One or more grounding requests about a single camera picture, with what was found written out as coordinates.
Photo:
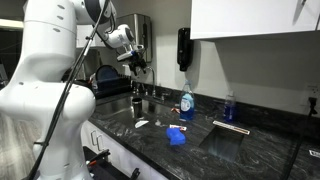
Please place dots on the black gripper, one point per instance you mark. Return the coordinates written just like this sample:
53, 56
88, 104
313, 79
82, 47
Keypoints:
136, 60

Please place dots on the silver metal cup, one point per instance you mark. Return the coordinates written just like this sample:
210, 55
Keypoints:
137, 108

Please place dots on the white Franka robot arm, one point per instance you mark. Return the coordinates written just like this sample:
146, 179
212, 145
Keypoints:
46, 83

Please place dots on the chrome sink faucet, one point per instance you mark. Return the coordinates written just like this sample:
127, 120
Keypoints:
152, 80

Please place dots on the dark blue plate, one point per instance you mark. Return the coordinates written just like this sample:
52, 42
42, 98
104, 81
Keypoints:
106, 73

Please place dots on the steel paper towel dispenser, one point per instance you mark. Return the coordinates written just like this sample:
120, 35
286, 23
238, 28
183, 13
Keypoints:
141, 33

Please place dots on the stainless steel sink basin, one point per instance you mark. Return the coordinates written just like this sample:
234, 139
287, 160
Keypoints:
116, 106

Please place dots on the white round bowl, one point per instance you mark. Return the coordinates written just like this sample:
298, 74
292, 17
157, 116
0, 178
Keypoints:
141, 123

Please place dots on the blue dish soap bottle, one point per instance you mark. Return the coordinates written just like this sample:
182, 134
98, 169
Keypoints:
187, 103

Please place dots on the blue sponge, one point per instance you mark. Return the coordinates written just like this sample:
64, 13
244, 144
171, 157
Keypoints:
175, 136

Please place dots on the black orange bar clamp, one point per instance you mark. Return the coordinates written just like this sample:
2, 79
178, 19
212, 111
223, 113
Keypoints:
98, 157

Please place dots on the small dark blue bottle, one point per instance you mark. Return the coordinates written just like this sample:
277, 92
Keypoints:
229, 108

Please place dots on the white gold label strip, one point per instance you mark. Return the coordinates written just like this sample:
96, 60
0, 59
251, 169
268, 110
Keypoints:
231, 127

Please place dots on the white upper wall cabinet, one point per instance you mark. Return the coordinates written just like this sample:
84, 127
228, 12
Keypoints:
253, 16

